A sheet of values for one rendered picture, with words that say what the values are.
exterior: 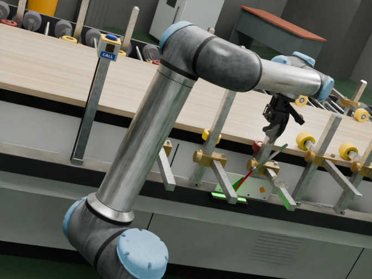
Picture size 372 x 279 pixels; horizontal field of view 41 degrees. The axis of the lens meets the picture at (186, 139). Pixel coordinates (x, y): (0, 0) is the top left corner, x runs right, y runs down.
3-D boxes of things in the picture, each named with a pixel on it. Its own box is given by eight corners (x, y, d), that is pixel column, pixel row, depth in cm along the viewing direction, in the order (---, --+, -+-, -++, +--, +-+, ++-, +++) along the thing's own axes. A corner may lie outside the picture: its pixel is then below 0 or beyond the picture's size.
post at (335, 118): (296, 207, 229) (343, 116, 210) (290, 206, 228) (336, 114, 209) (294, 203, 232) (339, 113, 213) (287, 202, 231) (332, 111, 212)
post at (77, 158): (82, 165, 196) (112, 60, 179) (70, 163, 194) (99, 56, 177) (82, 159, 200) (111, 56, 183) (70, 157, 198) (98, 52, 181)
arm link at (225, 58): (243, 53, 118) (342, 77, 172) (205, 33, 124) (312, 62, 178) (223, 97, 121) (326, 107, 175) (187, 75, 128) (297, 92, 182)
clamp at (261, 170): (275, 177, 217) (280, 168, 216) (248, 172, 213) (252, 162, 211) (271, 171, 222) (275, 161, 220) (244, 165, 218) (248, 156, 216)
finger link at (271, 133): (259, 140, 200) (268, 120, 197) (272, 143, 202) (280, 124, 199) (262, 144, 198) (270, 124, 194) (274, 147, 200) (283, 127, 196)
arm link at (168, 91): (84, 275, 138) (207, 30, 122) (50, 238, 147) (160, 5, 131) (120, 268, 151) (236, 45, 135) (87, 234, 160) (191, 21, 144)
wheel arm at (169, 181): (172, 193, 177) (176, 183, 175) (164, 191, 175) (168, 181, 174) (155, 138, 214) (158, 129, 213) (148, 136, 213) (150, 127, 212)
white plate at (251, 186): (267, 201, 222) (275, 182, 218) (215, 191, 214) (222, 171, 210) (267, 200, 223) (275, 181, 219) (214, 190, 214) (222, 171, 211)
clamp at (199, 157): (223, 170, 210) (227, 160, 208) (194, 165, 205) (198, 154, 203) (220, 163, 215) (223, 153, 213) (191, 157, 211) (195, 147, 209)
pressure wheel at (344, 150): (358, 144, 242) (342, 149, 241) (358, 158, 246) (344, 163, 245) (352, 139, 247) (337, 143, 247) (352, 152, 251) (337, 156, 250)
